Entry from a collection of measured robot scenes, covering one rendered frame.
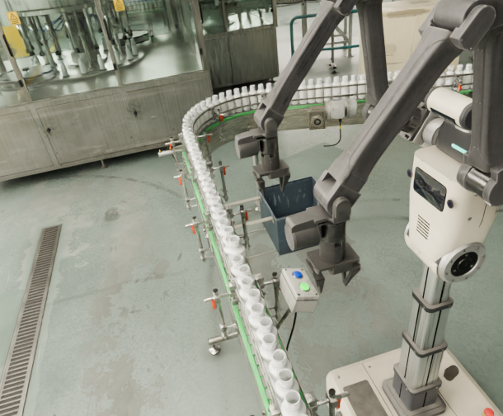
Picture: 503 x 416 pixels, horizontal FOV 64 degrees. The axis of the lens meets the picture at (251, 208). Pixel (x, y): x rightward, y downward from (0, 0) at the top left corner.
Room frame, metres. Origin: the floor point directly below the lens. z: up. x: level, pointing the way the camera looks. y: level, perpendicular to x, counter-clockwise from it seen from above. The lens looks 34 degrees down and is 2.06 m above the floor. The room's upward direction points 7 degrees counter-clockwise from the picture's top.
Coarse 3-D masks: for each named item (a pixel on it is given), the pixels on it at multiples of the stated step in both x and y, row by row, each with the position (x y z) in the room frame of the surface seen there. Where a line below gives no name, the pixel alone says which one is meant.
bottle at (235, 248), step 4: (232, 236) 1.12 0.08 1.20; (236, 236) 1.12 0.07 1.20; (232, 240) 1.12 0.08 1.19; (236, 240) 1.12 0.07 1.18; (232, 244) 1.09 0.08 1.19; (236, 244) 1.09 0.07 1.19; (240, 244) 1.10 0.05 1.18; (228, 248) 1.11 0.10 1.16; (232, 248) 1.09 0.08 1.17; (236, 248) 1.09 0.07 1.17; (240, 248) 1.09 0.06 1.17; (244, 248) 1.10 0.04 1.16; (228, 252) 1.09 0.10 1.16; (232, 252) 1.09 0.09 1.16; (236, 252) 1.08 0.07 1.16; (240, 252) 1.08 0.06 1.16; (244, 252) 1.10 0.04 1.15; (228, 256) 1.10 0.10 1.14; (232, 256) 1.08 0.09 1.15; (244, 256) 1.09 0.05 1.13; (232, 260) 1.08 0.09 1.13; (244, 260) 1.09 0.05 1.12; (232, 264) 1.09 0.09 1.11
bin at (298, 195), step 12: (300, 180) 1.88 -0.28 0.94; (312, 180) 1.89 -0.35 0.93; (276, 192) 1.85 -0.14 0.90; (288, 192) 1.87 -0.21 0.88; (300, 192) 1.88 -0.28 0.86; (312, 192) 1.89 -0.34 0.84; (228, 204) 1.75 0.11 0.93; (264, 204) 1.73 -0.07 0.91; (276, 204) 1.85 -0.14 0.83; (288, 204) 1.87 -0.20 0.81; (300, 204) 1.88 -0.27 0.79; (312, 204) 1.89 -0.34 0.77; (264, 216) 1.76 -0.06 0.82; (276, 216) 1.85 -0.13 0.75; (264, 228) 1.78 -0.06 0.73; (276, 228) 1.54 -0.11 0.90; (276, 240) 1.56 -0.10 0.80; (288, 252) 1.54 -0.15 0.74
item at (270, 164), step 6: (264, 156) 1.10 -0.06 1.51; (270, 156) 1.10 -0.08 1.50; (276, 156) 1.10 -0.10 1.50; (264, 162) 1.10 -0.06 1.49; (270, 162) 1.09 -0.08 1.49; (276, 162) 1.10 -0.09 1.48; (282, 162) 1.14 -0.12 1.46; (258, 168) 1.12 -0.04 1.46; (264, 168) 1.10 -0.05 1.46; (270, 168) 1.09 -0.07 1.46; (276, 168) 1.10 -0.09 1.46; (282, 168) 1.10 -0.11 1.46; (288, 168) 1.10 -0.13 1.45; (258, 174) 1.08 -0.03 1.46; (264, 174) 1.08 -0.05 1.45
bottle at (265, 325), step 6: (264, 318) 0.78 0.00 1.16; (264, 324) 0.78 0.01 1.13; (270, 324) 0.75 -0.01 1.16; (258, 330) 0.77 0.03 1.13; (264, 330) 0.75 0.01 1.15; (270, 330) 0.75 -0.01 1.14; (276, 330) 0.77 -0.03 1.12; (258, 336) 0.75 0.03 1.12; (276, 336) 0.75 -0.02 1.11; (258, 342) 0.75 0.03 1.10
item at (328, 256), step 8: (344, 240) 0.66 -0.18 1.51; (320, 248) 0.67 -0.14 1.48; (328, 248) 0.65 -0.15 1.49; (336, 248) 0.65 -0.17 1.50; (344, 248) 0.66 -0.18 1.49; (352, 248) 0.69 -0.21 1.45; (312, 256) 0.68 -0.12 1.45; (320, 256) 0.67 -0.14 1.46; (328, 256) 0.65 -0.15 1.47; (336, 256) 0.65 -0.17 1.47; (344, 256) 0.66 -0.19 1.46; (352, 256) 0.67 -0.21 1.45; (312, 264) 0.66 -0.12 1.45; (320, 264) 0.65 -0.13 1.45; (328, 264) 0.65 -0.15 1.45; (336, 264) 0.65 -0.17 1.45; (344, 264) 0.65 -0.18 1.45
